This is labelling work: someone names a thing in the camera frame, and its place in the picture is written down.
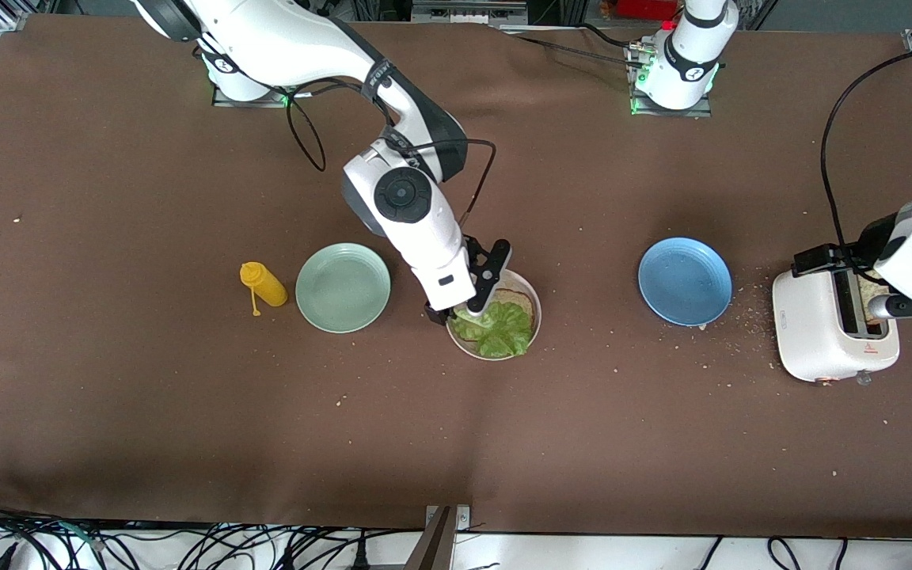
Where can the red box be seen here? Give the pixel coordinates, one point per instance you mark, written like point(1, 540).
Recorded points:
point(646, 8)

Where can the brown bread slice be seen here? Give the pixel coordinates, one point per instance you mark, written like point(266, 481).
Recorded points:
point(872, 297)
point(523, 299)

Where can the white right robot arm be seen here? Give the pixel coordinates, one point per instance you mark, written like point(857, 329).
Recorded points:
point(282, 39)

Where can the beige plate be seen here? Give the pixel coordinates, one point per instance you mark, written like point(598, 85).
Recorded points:
point(535, 305)

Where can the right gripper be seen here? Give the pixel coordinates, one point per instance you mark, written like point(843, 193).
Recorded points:
point(435, 315)

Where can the mint green plate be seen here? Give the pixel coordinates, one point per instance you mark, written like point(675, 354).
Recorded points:
point(343, 287)

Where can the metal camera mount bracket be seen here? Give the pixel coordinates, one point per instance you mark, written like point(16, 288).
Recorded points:
point(434, 546)

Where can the brown tablecloth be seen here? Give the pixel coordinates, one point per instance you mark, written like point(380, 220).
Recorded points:
point(456, 443)

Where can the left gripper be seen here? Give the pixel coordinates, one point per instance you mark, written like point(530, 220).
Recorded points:
point(870, 234)

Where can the green lettuce leaf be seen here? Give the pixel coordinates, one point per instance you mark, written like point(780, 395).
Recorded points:
point(503, 332)

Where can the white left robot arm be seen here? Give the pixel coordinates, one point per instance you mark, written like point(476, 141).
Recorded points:
point(689, 55)

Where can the blue plate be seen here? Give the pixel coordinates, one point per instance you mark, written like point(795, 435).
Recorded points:
point(684, 282)

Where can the yellow squeeze bottle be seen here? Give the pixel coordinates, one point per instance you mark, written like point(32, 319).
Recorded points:
point(266, 286)

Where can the white toaster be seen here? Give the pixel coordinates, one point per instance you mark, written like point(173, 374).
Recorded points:
point(804, 324)

